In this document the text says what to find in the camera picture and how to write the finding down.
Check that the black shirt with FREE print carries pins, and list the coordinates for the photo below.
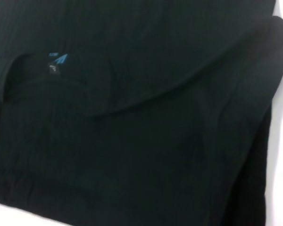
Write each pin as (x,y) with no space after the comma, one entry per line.
(132,117)

